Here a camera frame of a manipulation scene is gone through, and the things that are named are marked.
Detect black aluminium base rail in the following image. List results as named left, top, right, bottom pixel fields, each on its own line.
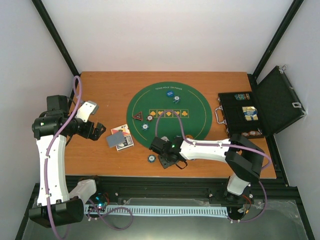
left=32, top=175, right=300, bottom=205

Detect blue poker chip stack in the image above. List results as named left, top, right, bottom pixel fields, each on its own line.
left=147, top=154, right=156, bottom=163

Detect orange big blind button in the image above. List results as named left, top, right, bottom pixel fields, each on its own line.
left=185, top=134, right=194, bottom=139

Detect blue small blind button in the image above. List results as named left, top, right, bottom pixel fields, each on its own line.
left=165, top=90, right=175, bottom=98

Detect light blue cable duct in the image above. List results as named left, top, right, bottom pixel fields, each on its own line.
left=84, top=204, right=228, bottom=218

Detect grey playing card deck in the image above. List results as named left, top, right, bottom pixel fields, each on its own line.
left=106, top=131, right=126, bottom=148

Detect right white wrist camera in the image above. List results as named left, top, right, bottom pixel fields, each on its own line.
left=161, top=136, right=169, bottom=141

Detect black poker case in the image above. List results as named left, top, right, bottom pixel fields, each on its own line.
left=214, top=65, right=307, bottom=138

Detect dark red chips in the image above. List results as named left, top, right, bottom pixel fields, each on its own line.
left=146, top=114, right=154, bottom=122

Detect multicolour chip row in case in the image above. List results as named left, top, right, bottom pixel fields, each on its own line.
left=234, top=92, right=251, bottom=101

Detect black red triangular dealer button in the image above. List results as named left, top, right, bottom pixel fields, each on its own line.
left=132, top=111, right=144, bottom=122

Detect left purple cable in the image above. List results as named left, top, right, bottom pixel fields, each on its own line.
left=44, top=75, right=134, bottom=240

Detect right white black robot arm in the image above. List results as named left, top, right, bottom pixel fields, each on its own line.
left=149, top=134, right=265, bottom=196

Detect blue gold card deck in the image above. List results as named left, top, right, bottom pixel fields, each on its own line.
left=242, top=106, right=259, bottom=121

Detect round green poker mat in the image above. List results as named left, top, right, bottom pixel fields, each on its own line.
left=126, top=81, right=213, bottom=148

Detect red white chips in case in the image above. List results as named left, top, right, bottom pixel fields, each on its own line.
left=241, top=130, right=263, bottom=139

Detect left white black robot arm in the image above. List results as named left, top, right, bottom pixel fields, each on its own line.
left=28, top=95, right=106, bottom=228

